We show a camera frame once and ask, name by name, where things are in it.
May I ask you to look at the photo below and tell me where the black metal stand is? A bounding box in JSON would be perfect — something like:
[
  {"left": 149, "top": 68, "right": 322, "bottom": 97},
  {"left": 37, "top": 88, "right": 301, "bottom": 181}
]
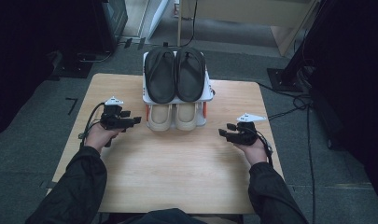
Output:
[{"left": 266, "top": 0, "right": 334, "bottom": 92}]

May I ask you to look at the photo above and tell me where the left hand-held gripper cable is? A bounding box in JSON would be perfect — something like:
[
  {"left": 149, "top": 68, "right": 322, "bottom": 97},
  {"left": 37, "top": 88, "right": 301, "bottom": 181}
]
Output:
[{"left": 78, "top": 102, "right": 106, "bottom": 147}]

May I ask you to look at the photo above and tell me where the black cabinet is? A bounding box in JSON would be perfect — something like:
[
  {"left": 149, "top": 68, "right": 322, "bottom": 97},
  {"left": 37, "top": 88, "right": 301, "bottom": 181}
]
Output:
[{"left": 92, "top": 0, "right": 129, "bottom": 54}]

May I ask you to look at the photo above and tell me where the white board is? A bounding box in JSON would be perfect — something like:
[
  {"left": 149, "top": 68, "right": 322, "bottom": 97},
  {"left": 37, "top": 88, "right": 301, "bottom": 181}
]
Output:
[{"left": 147, "top": 0, "right": 171, "bottom": 41}]

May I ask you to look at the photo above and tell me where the beige clog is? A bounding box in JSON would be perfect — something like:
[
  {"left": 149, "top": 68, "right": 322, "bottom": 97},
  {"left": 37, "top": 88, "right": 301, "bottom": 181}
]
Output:
[
  {"left": 147, "top": 103, "right": 174, "bottom": 132},
  {"left": 175, "top": 102, "right": 200, "bottom": 132}
]

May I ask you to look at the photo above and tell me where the hand-held gripper cable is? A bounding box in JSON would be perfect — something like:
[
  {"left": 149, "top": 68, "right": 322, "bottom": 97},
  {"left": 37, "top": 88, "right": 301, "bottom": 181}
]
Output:
[
  {"left": 255, "top": 129, "right": 274, "bottom": 166},
  {"left": 78, "top": 102, "right": 106, "bottom": 147}
]

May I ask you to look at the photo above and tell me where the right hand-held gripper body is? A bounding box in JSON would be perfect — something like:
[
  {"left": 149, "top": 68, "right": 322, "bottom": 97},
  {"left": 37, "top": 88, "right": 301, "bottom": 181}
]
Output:
[{"left": 231, "top": 112, "right": 267, "bottom": 147}]

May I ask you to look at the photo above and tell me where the black flip-flop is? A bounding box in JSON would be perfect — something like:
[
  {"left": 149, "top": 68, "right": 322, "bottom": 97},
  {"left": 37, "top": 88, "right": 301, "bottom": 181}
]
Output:
[
  {"left": 144, "top": 46, "right": 177, "bottom": 105},
  {"left": 175, "top": 46, "right": 207, "bottom": 103}
]

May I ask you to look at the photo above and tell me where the person's left hand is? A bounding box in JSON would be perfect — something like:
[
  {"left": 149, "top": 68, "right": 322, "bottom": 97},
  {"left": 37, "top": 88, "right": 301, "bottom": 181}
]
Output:
[{"left": 84, "top": 123, "right": 124, "bottom": 154}]

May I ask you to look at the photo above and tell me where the black hanging cable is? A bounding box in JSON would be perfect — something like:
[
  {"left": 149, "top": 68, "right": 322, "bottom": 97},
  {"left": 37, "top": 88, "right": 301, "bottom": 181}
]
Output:
[{"left": 180, "top": 0, "right": 199, "bottom": 49}]

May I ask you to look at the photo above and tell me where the black stand base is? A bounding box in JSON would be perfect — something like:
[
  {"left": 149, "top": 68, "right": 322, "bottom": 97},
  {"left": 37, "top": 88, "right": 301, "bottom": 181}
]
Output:
[{"left": 52, "top": 50, "right": 94, "bottom": 79}]

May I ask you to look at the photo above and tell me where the right hand-held gripper cable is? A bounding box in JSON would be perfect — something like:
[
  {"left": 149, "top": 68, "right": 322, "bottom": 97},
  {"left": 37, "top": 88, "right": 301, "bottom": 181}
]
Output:
[{"left": 255, "top": 129, "right": 274, "bottom": 166}]

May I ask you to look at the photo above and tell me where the person's right hand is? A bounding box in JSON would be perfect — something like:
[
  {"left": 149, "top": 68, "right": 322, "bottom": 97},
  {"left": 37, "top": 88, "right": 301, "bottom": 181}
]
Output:
[{"left": 234, "top": 138, "right": 269, "bottom": 169}]

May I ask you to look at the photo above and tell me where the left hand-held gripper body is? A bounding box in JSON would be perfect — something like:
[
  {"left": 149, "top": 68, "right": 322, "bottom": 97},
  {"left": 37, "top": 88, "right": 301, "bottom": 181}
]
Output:
[{"left": 100, "top": 96, "right": 125, "bottom": 131}]

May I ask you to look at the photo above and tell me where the black floor cable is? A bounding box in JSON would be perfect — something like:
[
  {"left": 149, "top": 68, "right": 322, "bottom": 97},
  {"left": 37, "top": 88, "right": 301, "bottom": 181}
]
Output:
[{"left": 258, "top": 80, "right": 316, "bottom": 224}]

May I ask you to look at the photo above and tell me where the light wooden desk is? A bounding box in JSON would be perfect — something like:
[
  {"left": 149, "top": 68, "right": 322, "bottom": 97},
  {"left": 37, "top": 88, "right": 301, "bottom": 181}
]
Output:
[{"left": 176, "top": 0, "right": 321, "bottom": 58}]

